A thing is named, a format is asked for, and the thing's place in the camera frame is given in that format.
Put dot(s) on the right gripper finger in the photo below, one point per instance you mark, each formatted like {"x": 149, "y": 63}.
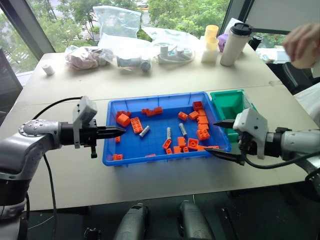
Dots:
{"x": 225, "y": 155}
{"x": 225, "y": 123}

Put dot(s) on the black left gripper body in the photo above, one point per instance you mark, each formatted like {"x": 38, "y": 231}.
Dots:
{"x": 88, "y": 133}

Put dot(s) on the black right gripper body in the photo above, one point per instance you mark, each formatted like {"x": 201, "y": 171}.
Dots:
{"x": 248, "y": 145}

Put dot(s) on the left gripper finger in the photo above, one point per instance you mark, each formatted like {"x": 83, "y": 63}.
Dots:
{"x": 108, "y": 134}
{"x": 110, "y": 129}

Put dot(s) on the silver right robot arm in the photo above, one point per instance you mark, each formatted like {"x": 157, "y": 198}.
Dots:
{"x": 292, "y": 140}

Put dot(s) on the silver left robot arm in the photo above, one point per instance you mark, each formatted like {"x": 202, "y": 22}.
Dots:
{"x": 27, "y": 147}

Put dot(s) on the green plastic bin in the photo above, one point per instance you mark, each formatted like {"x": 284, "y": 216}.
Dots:
{"x": 228, "y": 105}

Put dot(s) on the person's bare hand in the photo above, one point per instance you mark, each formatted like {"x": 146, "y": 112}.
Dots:
{"x": 303, "y": 45}

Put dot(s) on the small orange building block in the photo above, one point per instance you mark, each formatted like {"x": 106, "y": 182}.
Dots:
{"x": 177, "y": 149}
{"x": 126, "y": 113}
{"x": 169, "y": 151}
{"x": 201, "y": 148}
{"x": 117, "y": 157}
{"x": 185, "y": 149}
{"x": 117, "y": 139}
{"x": 145, "y": 110}

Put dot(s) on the orange toy brick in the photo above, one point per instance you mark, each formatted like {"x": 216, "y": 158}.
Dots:
{"x": 213, "y": 147}

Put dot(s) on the large orange building block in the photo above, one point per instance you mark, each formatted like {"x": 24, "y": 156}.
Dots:
{"x": 203, "y": 134}
{"x": 123, "y": 120}

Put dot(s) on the flat orange building block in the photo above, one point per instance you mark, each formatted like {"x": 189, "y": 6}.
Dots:
{"x": 136, "y": 125}

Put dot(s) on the dark orange building block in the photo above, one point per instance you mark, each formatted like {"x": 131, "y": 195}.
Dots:
{"x": 198, "y": 105}

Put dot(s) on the long orange building block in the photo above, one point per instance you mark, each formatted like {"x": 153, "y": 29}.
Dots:
{"x": 155, "y": 111}

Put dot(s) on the blue plastic tray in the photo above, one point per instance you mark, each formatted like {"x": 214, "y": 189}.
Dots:
{"x": 160, "y": 125}

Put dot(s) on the stacked yellow cups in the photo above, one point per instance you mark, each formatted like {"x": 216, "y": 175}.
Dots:
{"x": 208, "y": 55}

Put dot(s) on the bag with grey cylinders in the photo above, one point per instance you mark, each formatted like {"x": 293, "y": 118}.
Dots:
{"x": 133, "y": 62}

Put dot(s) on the dark rounded grey shape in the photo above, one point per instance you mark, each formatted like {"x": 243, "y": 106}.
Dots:
{"x": 132, "y": 222}
{"x": 193, "y": 221}

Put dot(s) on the plastic bag with pink contents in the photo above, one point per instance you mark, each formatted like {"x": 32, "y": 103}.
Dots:
{"x": 85, "y": 58}

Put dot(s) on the small white cylinder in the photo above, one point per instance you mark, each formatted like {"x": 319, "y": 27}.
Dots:
{"x": 48, "y": 70}

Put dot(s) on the person's white garment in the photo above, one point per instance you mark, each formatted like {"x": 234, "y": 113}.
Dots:
{"x": 310, "y": 100}

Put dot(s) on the white tumbler with black lid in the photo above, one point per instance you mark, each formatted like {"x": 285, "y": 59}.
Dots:
{"x": 233, "y": 45}

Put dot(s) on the pale yellow plastic cup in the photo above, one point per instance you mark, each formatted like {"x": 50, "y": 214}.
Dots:
{"x": 212, "y": 43}

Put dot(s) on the purple object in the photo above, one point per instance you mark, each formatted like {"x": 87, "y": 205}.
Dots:
{"x": 222, "y": 42}

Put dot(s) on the black office chair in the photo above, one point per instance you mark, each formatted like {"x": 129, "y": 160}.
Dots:
{"x": 292, "y": 75}

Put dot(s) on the black cylindrical object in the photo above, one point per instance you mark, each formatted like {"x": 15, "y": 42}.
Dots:
{"x": 255, "y": 41}

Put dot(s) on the dark monitor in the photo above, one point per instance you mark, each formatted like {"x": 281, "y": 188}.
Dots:
{"x": 8, "y": 80}

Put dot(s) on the crumpled clear plastic bag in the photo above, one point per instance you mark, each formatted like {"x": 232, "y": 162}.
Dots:
{"x": 172, "y": 36}

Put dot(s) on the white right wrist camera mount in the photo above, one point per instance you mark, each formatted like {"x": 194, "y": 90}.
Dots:
{"x": 251, "y": 122}

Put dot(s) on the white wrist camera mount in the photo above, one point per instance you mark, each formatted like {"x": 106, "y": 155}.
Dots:
{"x": 251, "y": 122}
{"x": 85, "y": 107}

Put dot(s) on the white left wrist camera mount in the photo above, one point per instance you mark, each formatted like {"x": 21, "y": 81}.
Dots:
{"x": 85, "y": 107}

